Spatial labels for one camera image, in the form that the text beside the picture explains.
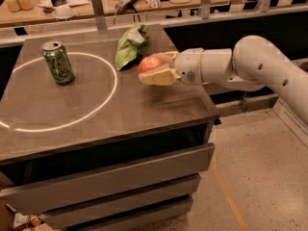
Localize grey power strip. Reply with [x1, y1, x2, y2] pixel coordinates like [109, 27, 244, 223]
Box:
[115, 0, 136, 14]

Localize red apple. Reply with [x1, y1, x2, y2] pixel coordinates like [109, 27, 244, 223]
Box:
[138, 56, 164, 74]

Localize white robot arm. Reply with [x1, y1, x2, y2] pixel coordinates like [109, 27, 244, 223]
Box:
[138, 36, 308, 123]

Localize green soda can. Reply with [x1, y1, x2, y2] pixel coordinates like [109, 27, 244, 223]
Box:
[42, 40, 75, 85]

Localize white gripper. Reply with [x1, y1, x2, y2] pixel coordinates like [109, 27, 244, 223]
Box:
[139, 48, 233, 86]

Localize grey drawer cabinet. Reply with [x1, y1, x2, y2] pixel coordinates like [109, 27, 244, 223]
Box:
[0, 30, 218, 231]

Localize white bowl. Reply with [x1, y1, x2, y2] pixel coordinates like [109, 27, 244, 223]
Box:
[52, 6, 75, 20]

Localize green rice chip bag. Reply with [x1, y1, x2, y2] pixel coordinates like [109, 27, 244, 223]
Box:
[115, 23, 149, 70]

